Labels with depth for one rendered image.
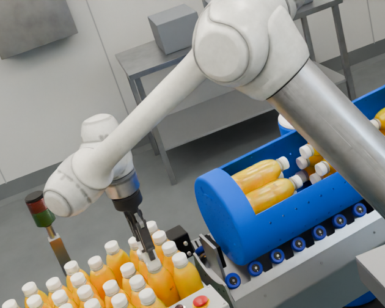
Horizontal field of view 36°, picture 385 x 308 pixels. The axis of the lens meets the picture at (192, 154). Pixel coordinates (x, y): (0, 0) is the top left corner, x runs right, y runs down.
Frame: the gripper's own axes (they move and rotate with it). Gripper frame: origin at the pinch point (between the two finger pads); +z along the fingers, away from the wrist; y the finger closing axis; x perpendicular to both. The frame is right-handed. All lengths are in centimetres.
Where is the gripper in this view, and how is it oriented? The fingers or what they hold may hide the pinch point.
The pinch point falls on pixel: (148, 255)
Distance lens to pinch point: 163.6
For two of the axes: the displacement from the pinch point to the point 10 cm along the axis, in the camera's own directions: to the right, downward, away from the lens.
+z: 2.8, 8.6, 4.2
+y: -4.1, -2.9, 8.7
